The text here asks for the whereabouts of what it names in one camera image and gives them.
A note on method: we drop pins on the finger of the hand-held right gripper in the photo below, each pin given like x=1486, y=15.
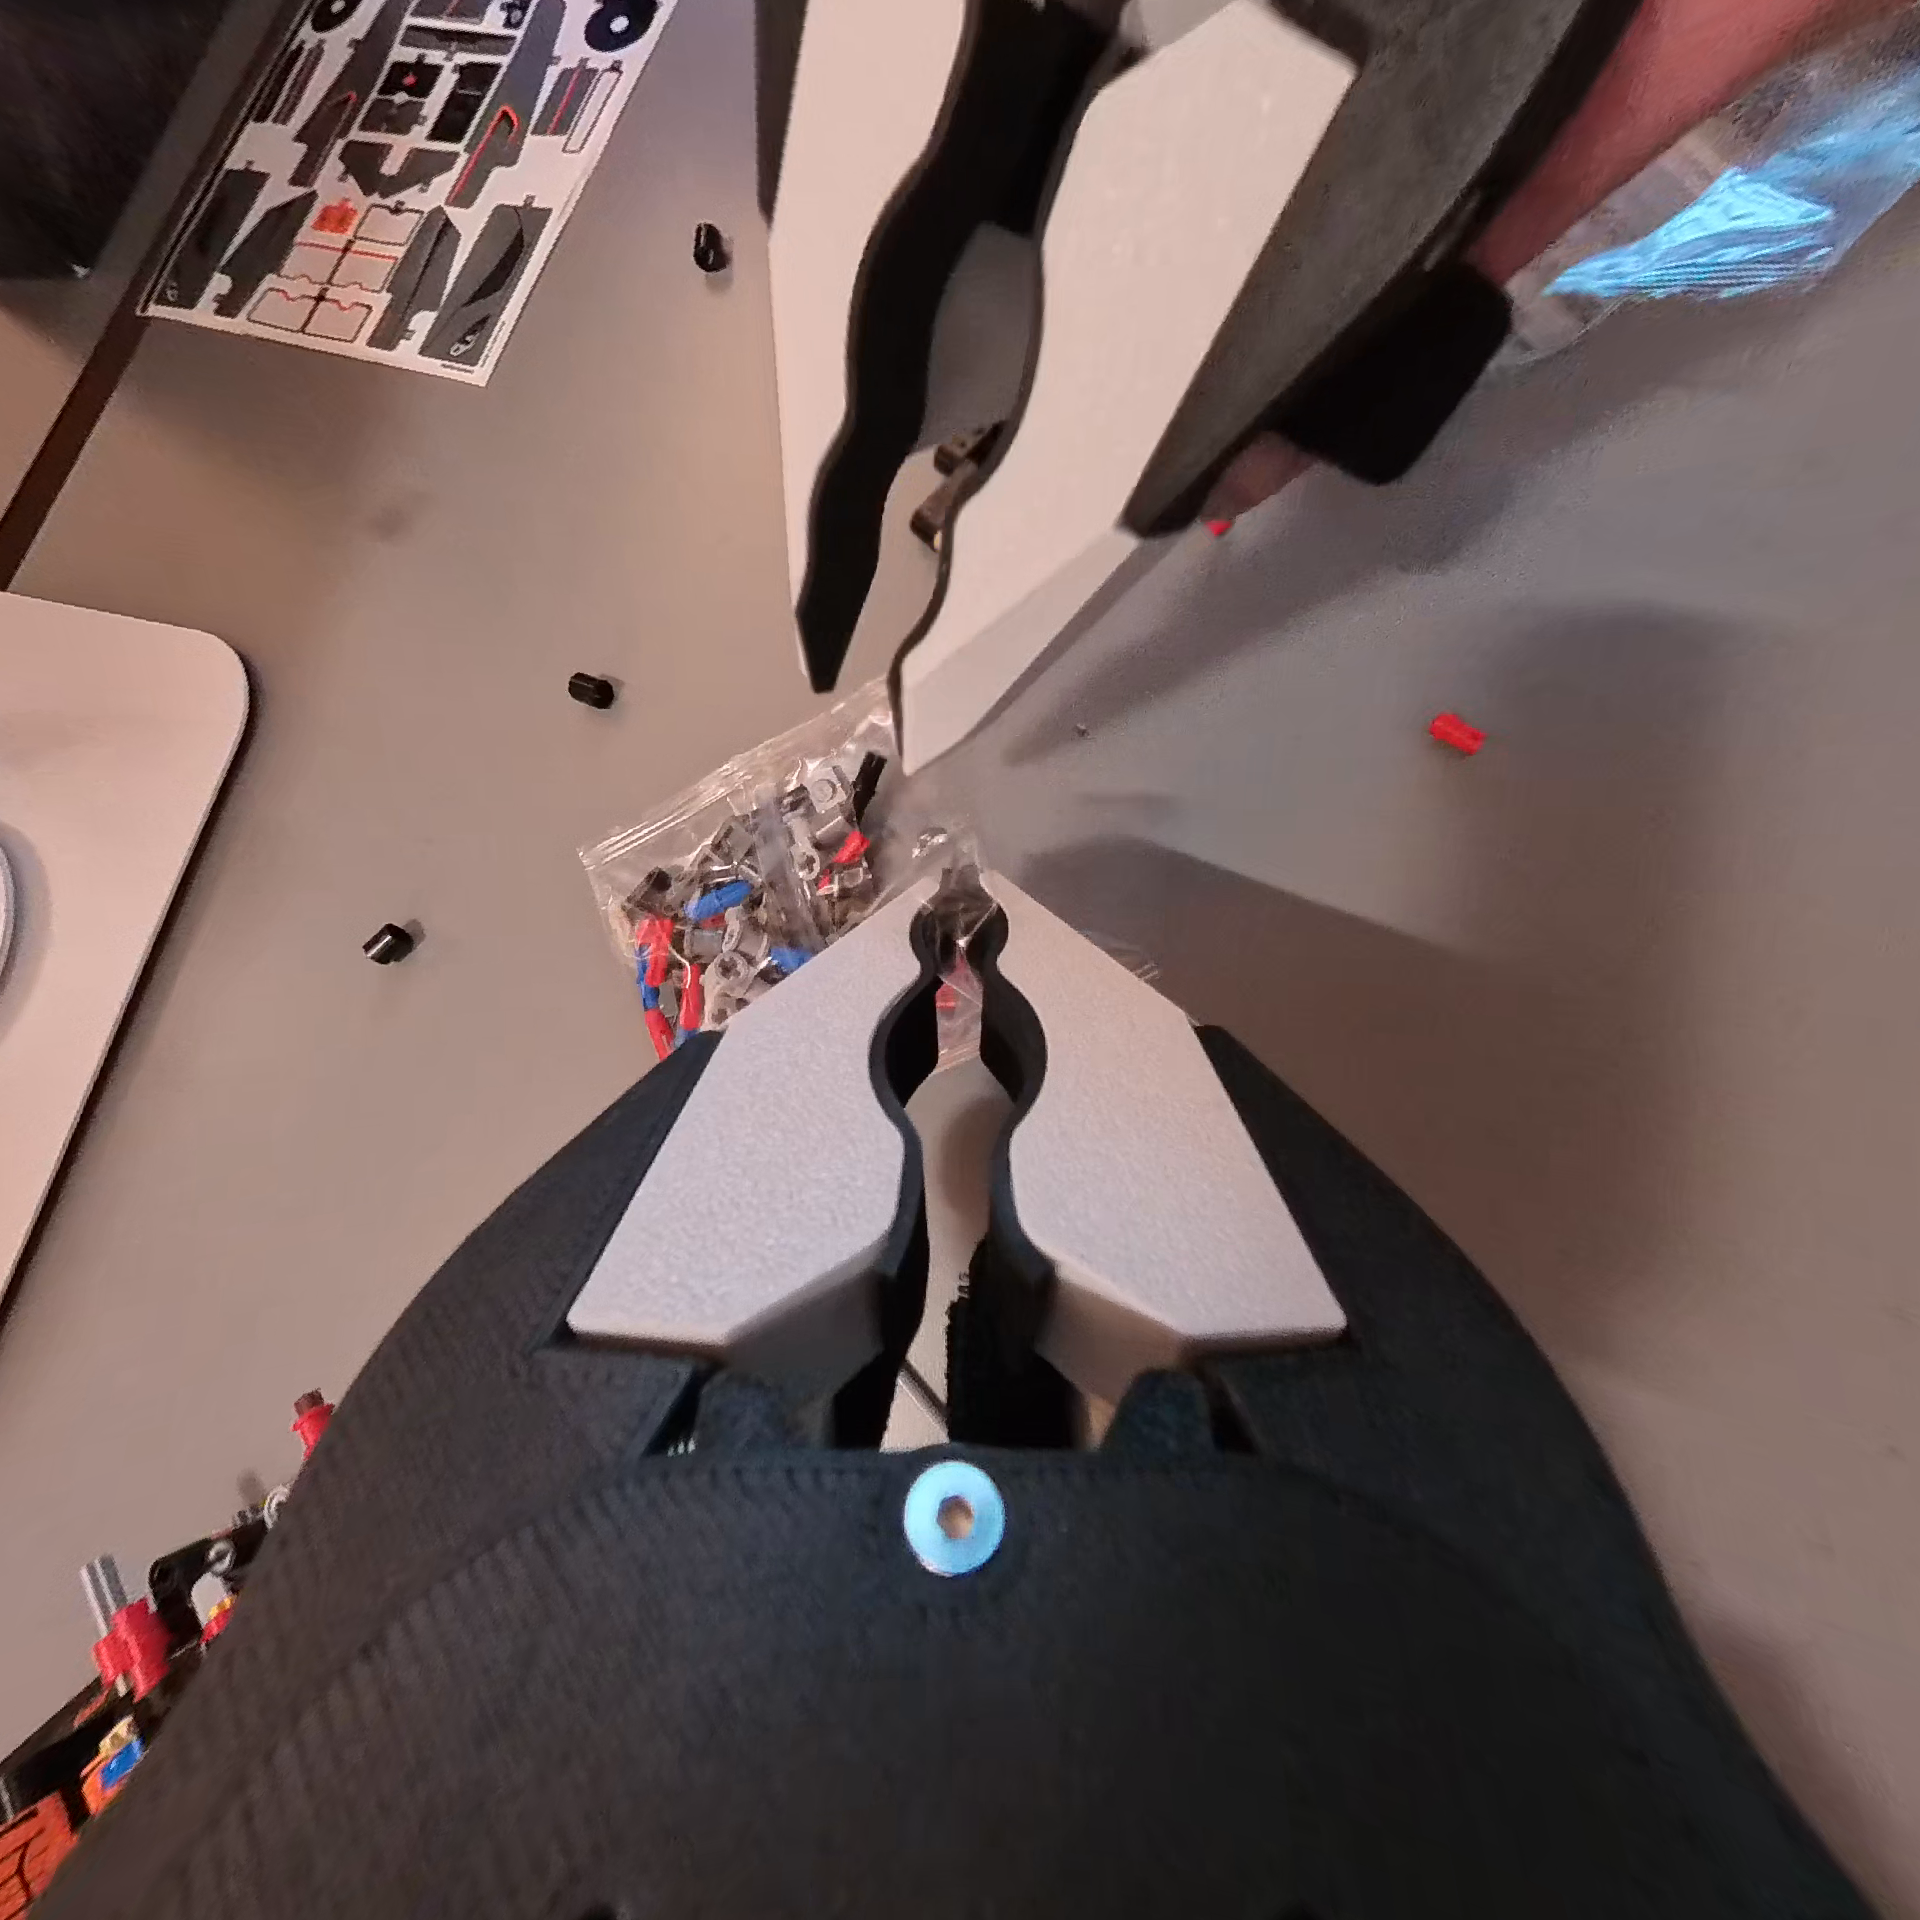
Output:
x=838, y=180
x=1171, y=272

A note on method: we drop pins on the sticker sheet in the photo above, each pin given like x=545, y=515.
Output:
x=404, y=180

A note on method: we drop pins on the black bag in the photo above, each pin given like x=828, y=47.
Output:
x=88, y=119

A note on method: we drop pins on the black lego rack assembly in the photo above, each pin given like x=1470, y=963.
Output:
x=953, y=488

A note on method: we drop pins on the lego car chassis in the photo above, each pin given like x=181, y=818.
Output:
x=133, y=1681

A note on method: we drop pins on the small clear bag lego pins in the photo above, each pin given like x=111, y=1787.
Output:
x=750, y=886

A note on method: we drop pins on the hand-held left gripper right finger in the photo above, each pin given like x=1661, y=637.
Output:
x=1171, y=1187

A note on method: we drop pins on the large clear plastic bag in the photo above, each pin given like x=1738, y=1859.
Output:
x=1726, y=227

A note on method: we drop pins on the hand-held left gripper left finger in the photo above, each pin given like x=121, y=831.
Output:
x=750, y=1187

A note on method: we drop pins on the white monitor stand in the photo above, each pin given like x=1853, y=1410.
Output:
x=104, y=841

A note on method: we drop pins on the black lego bush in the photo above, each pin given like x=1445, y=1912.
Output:
x=386, y=944
x=591, y=692
x=709, y=248

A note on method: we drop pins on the person's right hand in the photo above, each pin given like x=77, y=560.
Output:
x=1619, y=104

